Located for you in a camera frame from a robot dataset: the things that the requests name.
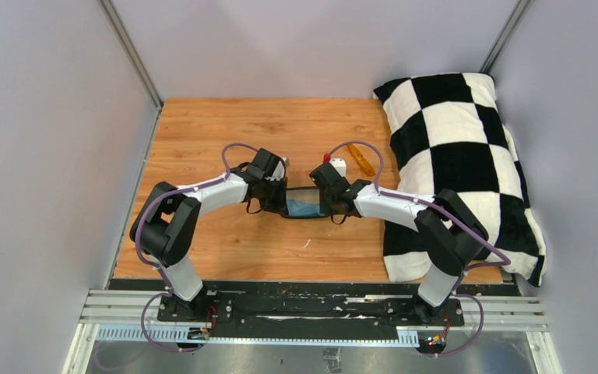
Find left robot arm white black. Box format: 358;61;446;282
130;148;288;322

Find orange sunglasses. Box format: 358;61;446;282
346;143;376;177

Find black white checkered blanket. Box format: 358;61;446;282
373;72;547;287

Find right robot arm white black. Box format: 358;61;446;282
309;163;488;326

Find aluminium rail frame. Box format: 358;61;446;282
62;290;563;373

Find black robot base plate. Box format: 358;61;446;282
109;279;519;349

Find light blue cleaning cloth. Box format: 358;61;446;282
287;199;322;219

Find black glasses case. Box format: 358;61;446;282
280;186;329;219

